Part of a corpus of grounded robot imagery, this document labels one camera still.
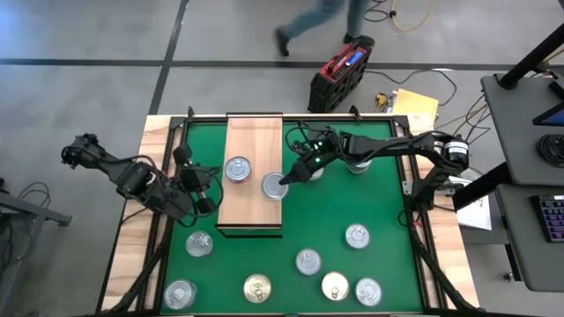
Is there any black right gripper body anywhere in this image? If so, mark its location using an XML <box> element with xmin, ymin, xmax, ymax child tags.
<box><xmin>295</xmin><ymin>127</ymin><xmax>347</xmax><ymax>171</ymax></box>

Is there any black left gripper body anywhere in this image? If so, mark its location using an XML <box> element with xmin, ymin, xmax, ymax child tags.
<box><xmin>174</xmin><ymin>144</ymin><xmax>217</xmax><ymax>215</ymax></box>

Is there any red label can silver lid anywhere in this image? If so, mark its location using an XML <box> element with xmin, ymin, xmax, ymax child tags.
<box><xmin>223</xmin><ymin>155</ymin><xmax>254</xmax><ymax>185</ymax></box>
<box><xmin>184</xmin><ymin>230</ymin><xmax>214</xmax><ymax>259</ymax></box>

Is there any gold lid can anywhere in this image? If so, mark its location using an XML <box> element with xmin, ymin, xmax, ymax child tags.
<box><xmin>242</xmin><ymin>273</ymin><xmax>273</xmax><ymax>305</ymax></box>
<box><xmin>321</xmin><ymin>271</ymin><xmax>351</xmax><ymax>302</ymax></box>

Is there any green label can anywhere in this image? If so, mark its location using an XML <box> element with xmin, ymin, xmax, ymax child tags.
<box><xmin>346</xmin><ymin>158</ymin><xmax>374</xmax><ymax>175</ymax></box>

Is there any wooden board tray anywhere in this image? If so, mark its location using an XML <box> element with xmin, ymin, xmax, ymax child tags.
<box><xmin>215</xmin><ymin>112</ymin><xmax>284</xmax><ymax>239</ymax></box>

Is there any red black tool case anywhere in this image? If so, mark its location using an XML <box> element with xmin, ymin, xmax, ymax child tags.
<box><xmin>307</xmin><ymin>41</ymin><xmax>374</xmax><ymax>114</ymax></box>

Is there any yellow plug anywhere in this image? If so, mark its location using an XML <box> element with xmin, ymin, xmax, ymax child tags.
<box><xmin>374</xmin><ymin>91</ymin><xmax>390</xmax><ymax>114</ymax></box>

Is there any teal label tuna can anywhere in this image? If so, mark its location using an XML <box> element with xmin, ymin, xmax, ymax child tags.
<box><xmin>344</xmin><ymin>223</ymin><xmax>372</xmax><ymax>250</ymax></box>
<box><xmin>294</xmin><ymin>247</ymin><xmax>323</xmax><ymax>276</ymax></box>

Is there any green table mat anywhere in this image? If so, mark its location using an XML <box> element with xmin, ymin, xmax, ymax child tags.
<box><xmin>160</xmin><ymin>121</ymin><xmax>424</xmax><ymax>314</ymax></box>

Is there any yellow paper pad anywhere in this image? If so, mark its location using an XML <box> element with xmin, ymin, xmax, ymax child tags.
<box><xmin>390</xmin><ymin>87</ymin><xmax>441</xmax><ymax>127</ymax></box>

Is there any blue white label can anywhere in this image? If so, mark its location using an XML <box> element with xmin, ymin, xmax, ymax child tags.
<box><xmin>162</xmin><ymin>278</ymin><xmax>198</xmax><ymax>312</ymax></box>

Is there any person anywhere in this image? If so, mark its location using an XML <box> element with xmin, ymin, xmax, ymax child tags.
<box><xmin>272</xmin><ymin>0</ymin><xmax>376</xmax><ymax>58</ymax></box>

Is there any grey metal stand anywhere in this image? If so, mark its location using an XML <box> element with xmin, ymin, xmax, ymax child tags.
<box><xmin>0</xmin><ymin>178</ymin><xmax>74</xmax><ymax>317</ymax></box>

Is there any white paper sheet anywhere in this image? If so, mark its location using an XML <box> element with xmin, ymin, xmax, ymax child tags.
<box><xmin>456</xmin><ymin>193</ymin><xmax>494</xmax><ymax>232</ymax></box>

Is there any grey desk top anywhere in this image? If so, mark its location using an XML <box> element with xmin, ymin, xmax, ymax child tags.
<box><xmin>493</xmin><ymin>182</ymin><xmax>564</xmax><ymax>294</ymax></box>
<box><xmin>479</xmin><ymin>72</ymin><xmax>564</xmax><ymax>187</ymax></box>

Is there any black pole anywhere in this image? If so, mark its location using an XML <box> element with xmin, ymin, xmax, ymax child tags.
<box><xmin>497</xmin><ymin>21</ymin><xmax>564</xmax><ymax>90</ymax></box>

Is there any tablet screen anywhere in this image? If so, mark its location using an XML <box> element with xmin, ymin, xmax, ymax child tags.
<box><xmin>531</xmin><ymin>77</ymin><xmax>564</xmax><ymax>129</ymax></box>

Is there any black keyboard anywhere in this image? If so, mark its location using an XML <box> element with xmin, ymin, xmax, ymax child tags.
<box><xmin>531</xmin><ymin>193</ymin><xmax>564</xmax><ymax>244</ymax></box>

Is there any black aluminium table frame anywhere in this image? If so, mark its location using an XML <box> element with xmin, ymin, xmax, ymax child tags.
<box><xmin>94</xmin><ymin>105</ymin><xmax>484</xmax><ymax>317</ymax></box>

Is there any black floor cable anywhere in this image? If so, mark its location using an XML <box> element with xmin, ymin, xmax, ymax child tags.
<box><xmin>365</xmin><ymin>0</ymin><xmax>391</xmax><ymax>23</ymax></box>

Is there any black power cable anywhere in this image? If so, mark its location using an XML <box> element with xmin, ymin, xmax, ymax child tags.
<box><xmin>365</xmin><ymin>68</ymin><xmax>459</xmax><ymax>109</ymax></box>

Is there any yellow cable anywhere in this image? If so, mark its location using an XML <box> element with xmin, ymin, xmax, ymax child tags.
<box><xmin>390</xmin><ymin>0</ymin><xmax>436</xmax><ymax>33</ymax></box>

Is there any thin black cable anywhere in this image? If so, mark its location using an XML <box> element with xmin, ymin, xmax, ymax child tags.
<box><xmin>16</xmin><ymin>181</ymin><xmax>54</xmax><ymax>212</ymax></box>

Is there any coiled black cable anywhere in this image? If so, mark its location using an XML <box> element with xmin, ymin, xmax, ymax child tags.
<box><xmin>535</xmin><ymin>133</ymin><xmax>564</xmax><ymax>168</ymax></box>

